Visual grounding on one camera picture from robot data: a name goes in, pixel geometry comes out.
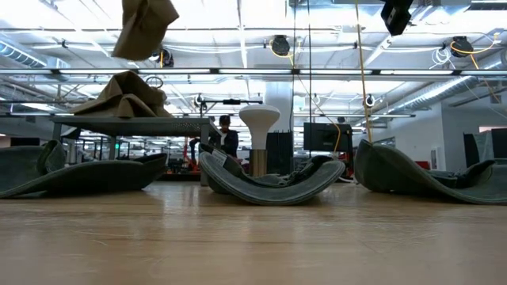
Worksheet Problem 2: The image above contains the white bulb lamp brass base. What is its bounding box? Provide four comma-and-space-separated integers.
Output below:
238, 104, 282, 178

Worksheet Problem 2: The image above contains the black partition panel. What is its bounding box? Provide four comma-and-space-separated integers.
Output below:
463, 127, 507, 167

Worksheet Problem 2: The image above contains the long led light bar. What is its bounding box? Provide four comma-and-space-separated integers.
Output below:
0, 67, 507, 77

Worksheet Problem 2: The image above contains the black hanging cable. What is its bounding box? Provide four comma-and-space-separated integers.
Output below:
307, 0, 314, 159

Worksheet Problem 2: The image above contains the silver ceiling duct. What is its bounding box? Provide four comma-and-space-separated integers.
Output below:
390, 74, 482, 116
0, 39, 51, 69

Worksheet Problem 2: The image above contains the dark green baseball cap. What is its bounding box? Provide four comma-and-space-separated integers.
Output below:
353, 138, 507, 206
197, 142, 347, 207
0, 139, 169, 200

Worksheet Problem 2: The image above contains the person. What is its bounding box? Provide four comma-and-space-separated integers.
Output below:
208, 114, 241, 160

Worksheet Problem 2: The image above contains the white building column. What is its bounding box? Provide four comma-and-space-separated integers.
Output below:
264, 81, 295, 134

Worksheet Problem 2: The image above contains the yellow hanging cable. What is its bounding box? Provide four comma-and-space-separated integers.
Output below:
269, 37, 342, 154
353, 0, 376, 144

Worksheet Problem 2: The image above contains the black monitor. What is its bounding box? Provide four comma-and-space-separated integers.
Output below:
303, 122, 354, 154

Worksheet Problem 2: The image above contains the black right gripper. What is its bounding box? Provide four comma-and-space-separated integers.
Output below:
379, 0, 415, 37

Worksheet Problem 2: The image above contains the grey perforated metal shelf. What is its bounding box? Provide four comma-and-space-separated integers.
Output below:
49, 116, 223, 187

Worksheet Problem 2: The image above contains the black tall cabinet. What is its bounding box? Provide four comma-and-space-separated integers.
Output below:
265, 131, 295, 176

